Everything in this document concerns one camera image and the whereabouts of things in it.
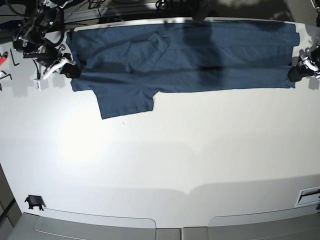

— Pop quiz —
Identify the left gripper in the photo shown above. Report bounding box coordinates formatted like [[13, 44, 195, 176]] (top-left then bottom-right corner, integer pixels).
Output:
[[287, 45, 320, 82]]

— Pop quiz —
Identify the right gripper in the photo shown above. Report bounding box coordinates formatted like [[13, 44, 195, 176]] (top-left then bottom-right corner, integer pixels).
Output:
[[23, 44, 81, 80]]

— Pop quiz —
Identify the blue T-shirt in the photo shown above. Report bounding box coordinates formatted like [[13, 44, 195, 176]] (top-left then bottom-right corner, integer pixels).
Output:
[[66, 22, 300, 119]]

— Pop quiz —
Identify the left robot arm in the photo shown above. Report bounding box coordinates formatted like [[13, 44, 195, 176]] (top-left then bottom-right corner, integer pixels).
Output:
[[287, 0, 320, 83]]

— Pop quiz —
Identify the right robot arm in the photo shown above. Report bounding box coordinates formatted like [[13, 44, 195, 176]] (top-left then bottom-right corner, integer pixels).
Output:
[[12, 0, 81, 79]]

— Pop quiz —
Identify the upper hex key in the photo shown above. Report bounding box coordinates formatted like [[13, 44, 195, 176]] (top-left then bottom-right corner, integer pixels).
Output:
[[9, 49, 20, 67]]

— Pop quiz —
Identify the hex key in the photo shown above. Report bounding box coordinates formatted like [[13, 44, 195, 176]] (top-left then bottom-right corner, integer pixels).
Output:
[[0, 70, 13, 81], [9, 49, 20, 67]]

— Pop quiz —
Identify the lower hex key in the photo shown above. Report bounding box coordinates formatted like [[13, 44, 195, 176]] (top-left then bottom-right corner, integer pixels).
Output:
[[0, 70, 13, 81]]

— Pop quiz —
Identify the red marker pen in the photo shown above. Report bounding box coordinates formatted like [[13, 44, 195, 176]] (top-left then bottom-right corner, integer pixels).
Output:
[[0, 52, 8, 66]]

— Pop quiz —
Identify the black table clamp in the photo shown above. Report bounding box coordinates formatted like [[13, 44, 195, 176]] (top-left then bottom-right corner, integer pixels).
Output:
[[24, 195, 46, 211]]

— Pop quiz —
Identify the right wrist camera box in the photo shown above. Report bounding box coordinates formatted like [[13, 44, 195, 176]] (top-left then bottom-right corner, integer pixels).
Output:
[[33, 79, 49, 91]]

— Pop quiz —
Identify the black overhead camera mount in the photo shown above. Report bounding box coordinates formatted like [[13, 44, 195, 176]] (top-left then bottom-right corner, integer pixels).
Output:
[[191, 0, 215, 22]]

